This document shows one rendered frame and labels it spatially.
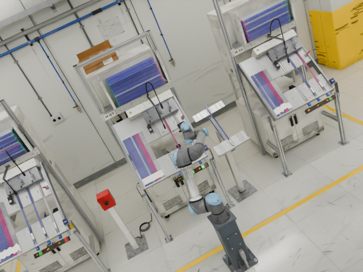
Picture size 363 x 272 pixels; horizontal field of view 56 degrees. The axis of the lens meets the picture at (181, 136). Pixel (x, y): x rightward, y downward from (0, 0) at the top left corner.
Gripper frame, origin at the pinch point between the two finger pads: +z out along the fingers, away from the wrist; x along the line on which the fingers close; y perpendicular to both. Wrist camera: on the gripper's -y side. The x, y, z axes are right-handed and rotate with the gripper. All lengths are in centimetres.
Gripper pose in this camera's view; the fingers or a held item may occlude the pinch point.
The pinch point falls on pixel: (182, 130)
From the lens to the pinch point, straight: 330.1
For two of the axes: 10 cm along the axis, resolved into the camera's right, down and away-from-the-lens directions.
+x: -8.8, 4.6, -1.1
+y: -4.6, -8.9, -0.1
